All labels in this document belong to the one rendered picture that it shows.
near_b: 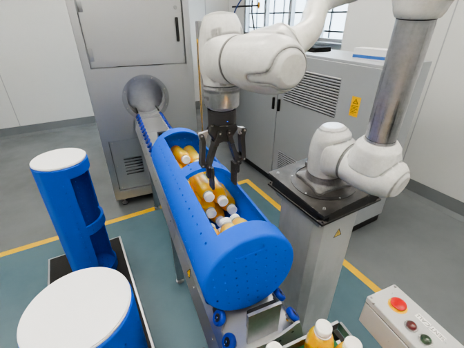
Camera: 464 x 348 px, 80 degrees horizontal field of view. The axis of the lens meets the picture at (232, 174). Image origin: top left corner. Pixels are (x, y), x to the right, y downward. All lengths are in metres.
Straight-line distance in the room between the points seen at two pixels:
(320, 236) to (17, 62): 5.11
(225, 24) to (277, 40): 0.17
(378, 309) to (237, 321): 0.39
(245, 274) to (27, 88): 5.17
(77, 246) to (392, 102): 1.79
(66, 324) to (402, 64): 1.15
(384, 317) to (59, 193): 1.57
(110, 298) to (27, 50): 4.93
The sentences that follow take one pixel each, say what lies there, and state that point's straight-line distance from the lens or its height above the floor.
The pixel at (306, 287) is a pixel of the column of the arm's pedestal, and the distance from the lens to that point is 1.54.
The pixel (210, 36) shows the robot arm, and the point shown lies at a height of 1.69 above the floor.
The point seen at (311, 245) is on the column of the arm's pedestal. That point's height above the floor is 0.83.
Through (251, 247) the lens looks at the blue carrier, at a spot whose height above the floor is 1.20.
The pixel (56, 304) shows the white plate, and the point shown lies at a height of 1.04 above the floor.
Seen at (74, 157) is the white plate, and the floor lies 1.04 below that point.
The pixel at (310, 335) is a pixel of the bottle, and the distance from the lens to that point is 0.81.
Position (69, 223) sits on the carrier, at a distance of 1.88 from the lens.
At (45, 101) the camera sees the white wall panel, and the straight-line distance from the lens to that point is 5.66.
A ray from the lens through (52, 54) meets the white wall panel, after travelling 5.54.
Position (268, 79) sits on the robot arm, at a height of 1.63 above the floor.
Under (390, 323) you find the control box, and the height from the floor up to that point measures 1.09.
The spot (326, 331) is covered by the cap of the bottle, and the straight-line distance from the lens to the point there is 0.78.
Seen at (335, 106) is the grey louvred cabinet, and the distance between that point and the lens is 2.39.
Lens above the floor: 1.72
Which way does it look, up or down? 30 degrees down
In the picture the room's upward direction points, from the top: straight up
